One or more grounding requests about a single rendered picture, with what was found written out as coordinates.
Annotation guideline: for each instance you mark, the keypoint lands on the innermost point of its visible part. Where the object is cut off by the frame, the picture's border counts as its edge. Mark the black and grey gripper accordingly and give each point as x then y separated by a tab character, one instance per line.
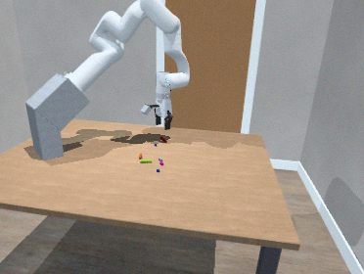
163	110

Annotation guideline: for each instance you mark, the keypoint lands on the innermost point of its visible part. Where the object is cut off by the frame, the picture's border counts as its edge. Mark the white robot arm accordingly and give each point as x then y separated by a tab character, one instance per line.
123	28

